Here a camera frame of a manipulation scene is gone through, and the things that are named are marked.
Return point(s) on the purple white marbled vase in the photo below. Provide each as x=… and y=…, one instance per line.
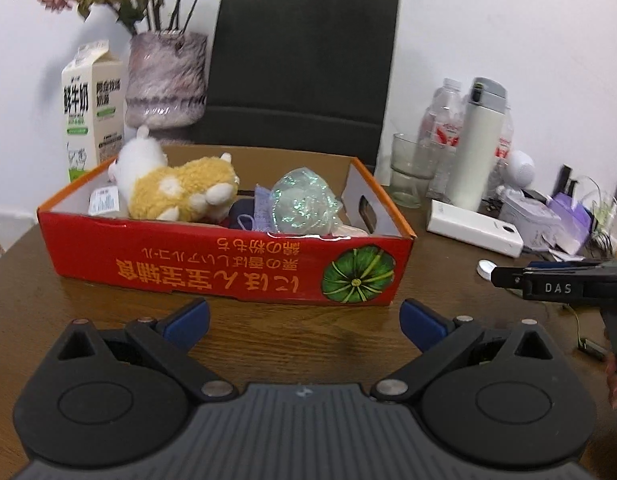
x=163, y=80

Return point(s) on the white power bank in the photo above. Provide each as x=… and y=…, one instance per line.
x=473, y=227

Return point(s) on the white round speaker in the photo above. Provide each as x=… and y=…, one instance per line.
x=520, y=165

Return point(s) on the person's right hand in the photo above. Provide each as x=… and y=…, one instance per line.
x=613, y=380

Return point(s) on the red orange cardboard box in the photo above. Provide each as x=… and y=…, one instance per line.
x=188, y=270

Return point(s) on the small white round cap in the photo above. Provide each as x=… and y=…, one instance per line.
x=485, y=267

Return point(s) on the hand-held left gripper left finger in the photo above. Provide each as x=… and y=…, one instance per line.
x=191, y=320

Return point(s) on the purple face mask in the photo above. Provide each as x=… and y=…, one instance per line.
x=261, y=205

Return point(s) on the dark blue pouch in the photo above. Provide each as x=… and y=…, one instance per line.
x=241, y=207

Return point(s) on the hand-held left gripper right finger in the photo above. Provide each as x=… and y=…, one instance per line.
x=421, y=322

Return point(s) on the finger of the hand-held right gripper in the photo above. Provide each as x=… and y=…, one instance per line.
x=508, y=277

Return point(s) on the white thermos flask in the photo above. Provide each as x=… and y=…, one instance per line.
x=476, y=160

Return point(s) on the clear plastic packaging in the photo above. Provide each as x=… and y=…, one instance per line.
x=605, y=210

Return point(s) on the white and tan plush toy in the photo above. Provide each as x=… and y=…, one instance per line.
x=158, y=185

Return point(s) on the iridescent wrapped ball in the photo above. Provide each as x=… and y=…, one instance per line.
x=303, y=200

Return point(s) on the green white milk carton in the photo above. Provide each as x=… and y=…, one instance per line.
x=83, y=110

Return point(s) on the white plastic bottle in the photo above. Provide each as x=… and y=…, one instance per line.
x=106, y=200

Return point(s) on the clear drinking glass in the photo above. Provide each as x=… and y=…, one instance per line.
x=411, y=180

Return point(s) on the wooden desk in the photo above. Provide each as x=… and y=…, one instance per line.
x=298, y=325

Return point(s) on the purple packet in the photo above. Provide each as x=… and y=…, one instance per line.
x=570, y=215

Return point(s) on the black paper bag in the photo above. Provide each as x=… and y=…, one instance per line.
x=298, y=60

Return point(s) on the clear plastic water bottle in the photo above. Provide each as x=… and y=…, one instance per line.
x=446, y=120
x=504, y=140

